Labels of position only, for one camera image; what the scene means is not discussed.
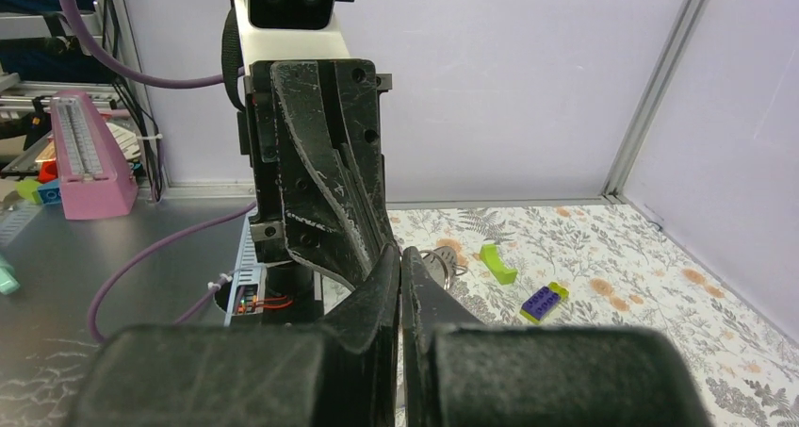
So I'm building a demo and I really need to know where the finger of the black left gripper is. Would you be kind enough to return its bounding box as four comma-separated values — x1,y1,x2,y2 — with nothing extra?
336,61,394,275
270,68,367,281

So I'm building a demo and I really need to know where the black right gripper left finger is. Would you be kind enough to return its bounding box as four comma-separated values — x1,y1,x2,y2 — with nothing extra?
69,245,400,426

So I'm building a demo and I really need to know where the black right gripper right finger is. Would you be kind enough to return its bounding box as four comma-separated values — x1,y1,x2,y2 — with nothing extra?
401,247,710,426

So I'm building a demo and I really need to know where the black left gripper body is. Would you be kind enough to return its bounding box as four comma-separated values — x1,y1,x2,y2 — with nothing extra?
246,58,392,275

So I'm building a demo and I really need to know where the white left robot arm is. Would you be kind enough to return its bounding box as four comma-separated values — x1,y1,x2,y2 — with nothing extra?
230,58,393,321

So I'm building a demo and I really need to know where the purple yellow marker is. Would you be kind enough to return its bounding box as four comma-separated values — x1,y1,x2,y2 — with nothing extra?
519,282,569,324

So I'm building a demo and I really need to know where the green marker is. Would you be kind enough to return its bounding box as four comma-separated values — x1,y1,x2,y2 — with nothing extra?
480,244,518,285

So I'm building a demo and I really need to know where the pink box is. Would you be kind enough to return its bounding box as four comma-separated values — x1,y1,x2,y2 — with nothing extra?
49,90,139,221

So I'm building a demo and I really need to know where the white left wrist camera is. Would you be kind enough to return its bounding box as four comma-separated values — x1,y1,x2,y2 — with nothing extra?
232,0,355,73

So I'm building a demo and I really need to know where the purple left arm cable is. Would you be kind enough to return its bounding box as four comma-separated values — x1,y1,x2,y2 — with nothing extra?
52,0,257,344

